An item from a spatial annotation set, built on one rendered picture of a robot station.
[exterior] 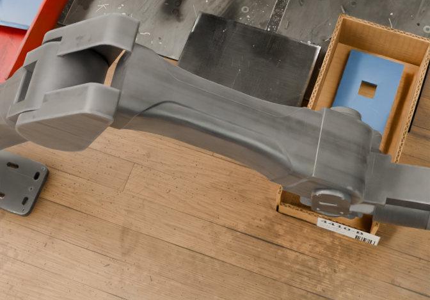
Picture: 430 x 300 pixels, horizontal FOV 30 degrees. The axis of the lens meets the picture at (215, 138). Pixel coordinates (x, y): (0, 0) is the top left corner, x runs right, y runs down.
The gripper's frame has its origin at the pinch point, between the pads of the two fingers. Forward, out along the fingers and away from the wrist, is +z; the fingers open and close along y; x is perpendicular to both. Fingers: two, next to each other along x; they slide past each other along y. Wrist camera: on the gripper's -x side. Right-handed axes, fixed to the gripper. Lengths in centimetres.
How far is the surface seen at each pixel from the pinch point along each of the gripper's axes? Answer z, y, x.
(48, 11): 3.7, 5.5, 42.4
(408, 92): 8.8, 8.7, -5.3
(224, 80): 4.4, 3.7, 17.4
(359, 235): -2.9, -8.2, -4.6
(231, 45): 7.0, 8.0, 18.2
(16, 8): 6.5, 4.3, 48.2
